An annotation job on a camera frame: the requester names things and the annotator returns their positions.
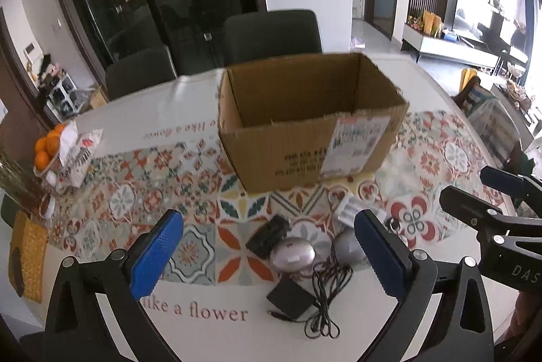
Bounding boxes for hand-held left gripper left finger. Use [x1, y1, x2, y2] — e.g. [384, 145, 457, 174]
[43, 210, 185, 362]

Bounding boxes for person's right forearm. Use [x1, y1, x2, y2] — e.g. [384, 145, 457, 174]
[504, 288, 542, 346]

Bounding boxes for white fruit basket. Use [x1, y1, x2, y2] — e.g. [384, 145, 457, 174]
[34, 121, 79, 187]

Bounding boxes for white battery charger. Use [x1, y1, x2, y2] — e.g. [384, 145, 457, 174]
[332, 193, 386, 227]

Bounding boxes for yellow wooden object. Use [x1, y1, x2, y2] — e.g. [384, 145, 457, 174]
[459, 68, 477, 94]

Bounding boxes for silver oval mouse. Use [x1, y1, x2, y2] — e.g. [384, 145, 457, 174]
[332, 229, 369, 265]
[269, 237, 316, 274]

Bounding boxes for television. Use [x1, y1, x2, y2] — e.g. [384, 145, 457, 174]
[451, 0, 530, 49]

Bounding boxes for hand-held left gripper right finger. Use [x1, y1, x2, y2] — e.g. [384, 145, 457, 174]
[353, 210, 496, 362]

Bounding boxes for white printed snack bag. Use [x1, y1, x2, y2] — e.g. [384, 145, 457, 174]
[55, 128, 104, 189]

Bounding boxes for black power adapter with cable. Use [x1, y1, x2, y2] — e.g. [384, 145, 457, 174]
[266, 260, 354, 341]

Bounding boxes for small white bowl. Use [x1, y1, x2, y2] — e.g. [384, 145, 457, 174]
[38, 195, 57, 219]

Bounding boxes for yellow bags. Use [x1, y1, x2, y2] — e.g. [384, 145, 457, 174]
[421, 10, 443, 35]

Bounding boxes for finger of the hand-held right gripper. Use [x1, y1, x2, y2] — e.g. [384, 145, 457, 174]
[480, 166, 542, 214]
[439, 185, 542, 244]

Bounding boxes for black rectangular device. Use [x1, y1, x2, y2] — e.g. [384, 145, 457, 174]
[246, 215, 291, 260]

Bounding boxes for dark dining chair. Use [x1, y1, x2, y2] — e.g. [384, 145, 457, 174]
[222, 9, 323, 68]
[105, 44, 179, 100]

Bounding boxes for white storage shelf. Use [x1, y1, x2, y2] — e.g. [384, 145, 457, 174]
[25, 53, 106, 121]

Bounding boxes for brown cardboard box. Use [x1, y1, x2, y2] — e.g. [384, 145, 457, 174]
[217, 52, 411, 193]

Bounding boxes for white tv cabinet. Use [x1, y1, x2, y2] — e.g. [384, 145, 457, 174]
[401, 23, 500, 72]

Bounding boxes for yellow placemat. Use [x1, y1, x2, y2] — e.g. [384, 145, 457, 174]
[7, 212, 49, 301]

